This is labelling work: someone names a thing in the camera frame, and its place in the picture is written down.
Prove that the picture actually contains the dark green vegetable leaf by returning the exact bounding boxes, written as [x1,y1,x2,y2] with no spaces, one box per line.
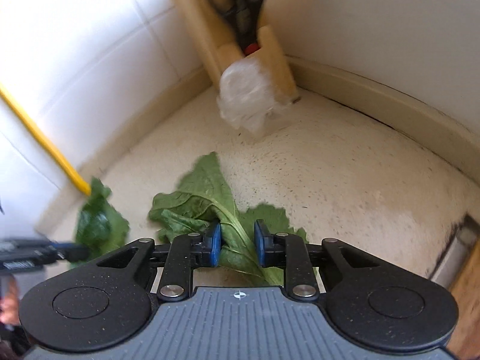
[238,202,311,271]
[74,177,131,269]

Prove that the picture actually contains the person's left hand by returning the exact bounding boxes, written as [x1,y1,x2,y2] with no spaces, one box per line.
[0,278,21,326]

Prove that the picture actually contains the dark green leaf pale stem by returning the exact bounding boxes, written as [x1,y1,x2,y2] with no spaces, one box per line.
[148,152,286,286]

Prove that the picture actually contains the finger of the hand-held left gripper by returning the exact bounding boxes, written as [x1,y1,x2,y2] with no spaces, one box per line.
[49,242,90,263]

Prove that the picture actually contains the black kitchen scissors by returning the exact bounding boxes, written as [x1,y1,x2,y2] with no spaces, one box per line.
[204,0,270,47]

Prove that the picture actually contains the clear plastic bag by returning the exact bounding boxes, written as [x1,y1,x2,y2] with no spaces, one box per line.
[217,55,301,136]

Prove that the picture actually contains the yellow pipe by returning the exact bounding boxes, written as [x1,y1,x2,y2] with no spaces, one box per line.
[0,82,92,196]

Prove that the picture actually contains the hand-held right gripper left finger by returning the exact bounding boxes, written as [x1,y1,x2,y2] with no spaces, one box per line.
[95,221,223,301]

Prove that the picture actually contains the wooden knife block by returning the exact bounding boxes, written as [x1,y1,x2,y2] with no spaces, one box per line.
[167,0,301,102]

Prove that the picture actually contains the brown wooden board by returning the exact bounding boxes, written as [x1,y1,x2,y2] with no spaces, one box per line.
[448,247,480,353]

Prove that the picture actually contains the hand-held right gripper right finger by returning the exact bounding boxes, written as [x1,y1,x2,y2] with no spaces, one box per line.
[254,219,376,301]

